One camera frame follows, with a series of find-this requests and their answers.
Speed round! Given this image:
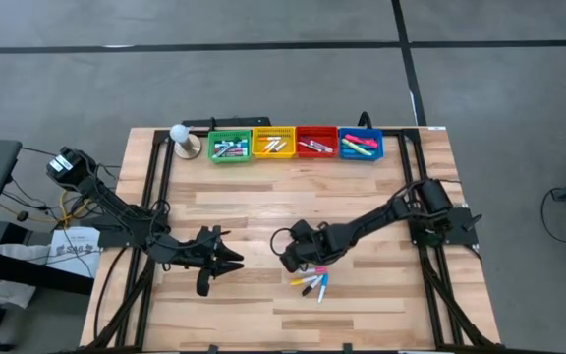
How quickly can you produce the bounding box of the white bulb brass lamp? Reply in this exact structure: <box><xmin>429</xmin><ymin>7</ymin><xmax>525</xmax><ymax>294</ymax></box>
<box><xmin>168</xmin><ymin>123</ymin><xmax>202</xmax><ymax>160</ymax></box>

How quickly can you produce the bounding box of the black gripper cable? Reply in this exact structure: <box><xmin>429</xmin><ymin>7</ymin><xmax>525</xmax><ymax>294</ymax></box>
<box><xmin>144</xmin><ymin>199</ymin><xmax>215</xmax><ymax>272</ymax></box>
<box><xmin>269</xmin><ymin>226</ymin><xmax>294</xmax><ymax>257</ymax></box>

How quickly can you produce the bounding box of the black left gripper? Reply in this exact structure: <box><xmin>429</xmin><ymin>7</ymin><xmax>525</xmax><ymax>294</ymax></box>
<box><xmin>187</xmin><ymin>225</ymin><xmax>246</xmax><ymax>297</ymax></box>

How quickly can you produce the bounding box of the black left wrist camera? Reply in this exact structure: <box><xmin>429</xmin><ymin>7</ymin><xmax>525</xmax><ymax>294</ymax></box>
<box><xmin>157</xmin><ymin>240</ymin><xmax>191</xmax><ymax>266</ymax></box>

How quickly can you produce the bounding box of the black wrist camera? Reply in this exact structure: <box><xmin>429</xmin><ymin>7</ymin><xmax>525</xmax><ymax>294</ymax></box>
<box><xmin>311</xmin><ymin>222</ymin><xmax>339</xmax><ymax>256</ymax></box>
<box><xmin>157</xmin><ymin>240</ymin><xmax>191</xmax><ymax>266</ymax></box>

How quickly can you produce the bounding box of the black power strip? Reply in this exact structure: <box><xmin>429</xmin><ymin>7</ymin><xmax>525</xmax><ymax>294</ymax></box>
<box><xmin>181</xmin><ymin>116</ymin><xmax>273</xmax><ymax>131</ymax></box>

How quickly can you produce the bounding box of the red plastic basket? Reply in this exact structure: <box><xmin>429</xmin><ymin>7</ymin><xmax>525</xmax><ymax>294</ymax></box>
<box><xmin>295</xmin><ymin>125</ymin><xmax>340</xmax><ymax>159</ymax></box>

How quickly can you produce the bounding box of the white plastic bag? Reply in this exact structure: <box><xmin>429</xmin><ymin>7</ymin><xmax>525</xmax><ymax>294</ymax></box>
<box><xmin>0</xmin><ymin>243</ymin><xmax>52</xmax><ymax>310</ymax></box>

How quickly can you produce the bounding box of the white printed paper bag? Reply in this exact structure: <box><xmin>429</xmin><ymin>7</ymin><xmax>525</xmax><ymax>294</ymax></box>
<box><xmin>48</xmin><ymin>225</ymin><xmax>102</xmax><ymax>279</ymax></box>

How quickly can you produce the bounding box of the blue plastic basket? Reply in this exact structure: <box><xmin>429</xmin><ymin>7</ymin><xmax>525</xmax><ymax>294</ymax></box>
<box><xmin>337</xmin><ymin>127</ymin><xmax>385</xmax><ymax>162</ymax></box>

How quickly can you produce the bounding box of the black desk crossbar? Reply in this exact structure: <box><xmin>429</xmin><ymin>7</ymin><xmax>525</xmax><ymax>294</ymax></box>
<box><xmin>0</xmin><ymin>248</ymin><xmax>95</xmax><ymax>297</ymax></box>

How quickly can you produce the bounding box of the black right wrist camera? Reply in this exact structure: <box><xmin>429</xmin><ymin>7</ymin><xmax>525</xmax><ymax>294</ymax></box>
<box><xmin>311</xmin><ymin>222</ymin><xmax>339</xmax><ymax>256</ymax></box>

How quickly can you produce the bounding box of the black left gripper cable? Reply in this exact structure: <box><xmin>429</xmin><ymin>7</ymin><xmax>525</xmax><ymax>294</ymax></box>
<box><xmin>144</xmin><ymin>199</ymin><xmax>215</xmax><ymax>272</ymax></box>

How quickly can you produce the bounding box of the red cap small marker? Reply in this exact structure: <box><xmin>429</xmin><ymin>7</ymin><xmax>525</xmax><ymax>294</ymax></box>
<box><xmin>307</xmin><ymin>139</ymin><xmax>336</xmax><ymax>153</ymax></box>

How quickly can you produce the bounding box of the black aluminium table frame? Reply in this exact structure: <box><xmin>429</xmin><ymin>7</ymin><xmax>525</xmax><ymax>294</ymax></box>
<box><xmin>383</xmin><ymin>127</ymin><xmax>498</xmax><ymax>351</ymax></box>
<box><xmin>85</xmin><ymin>128</ymin><xmax>186</xmax><ymax>351</ymax></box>

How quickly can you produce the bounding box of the light green highlighter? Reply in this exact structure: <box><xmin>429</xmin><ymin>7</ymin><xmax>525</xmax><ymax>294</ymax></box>
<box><xmin>340</xmin><ymin>138</ymin><xmax>374</xmax><ymax>157</ymax></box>

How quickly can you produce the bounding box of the green plastic basket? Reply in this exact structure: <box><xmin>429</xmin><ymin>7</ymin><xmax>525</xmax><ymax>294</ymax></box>
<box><xmin>207</xmin><ymin>129</ymin><xmax>254</xmax><ymax>164</ymax></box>

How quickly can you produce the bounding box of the yellow plastic basket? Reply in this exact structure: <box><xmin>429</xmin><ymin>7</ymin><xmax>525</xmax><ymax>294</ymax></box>
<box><xmin>252</xmin><ymin>126</ymin><xmax>297</xmax><ymax>160</ymax></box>

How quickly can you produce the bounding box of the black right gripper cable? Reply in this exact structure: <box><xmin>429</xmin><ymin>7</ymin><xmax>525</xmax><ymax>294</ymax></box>
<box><xmin>269</xmin><ymin>226</ymin><xmax>294</xmax><ymax>257</ymax></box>

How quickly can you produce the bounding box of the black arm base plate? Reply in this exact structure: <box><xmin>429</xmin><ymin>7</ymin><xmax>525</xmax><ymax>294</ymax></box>
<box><xmin>408</xmin><ymin>206</ymin><xmax>481</xmax><ymax>247</ymax></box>
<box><xmin>96</xmin><ymin>215</ymin><xmax>167</xmax><ymax>248</ymax></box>

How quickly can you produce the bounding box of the yellow cable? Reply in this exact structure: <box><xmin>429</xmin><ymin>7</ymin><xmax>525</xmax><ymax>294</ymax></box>
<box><xmin>0</xmin><ymin>189</ymin><xmax>92</xmax><ymax>230</ymax></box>

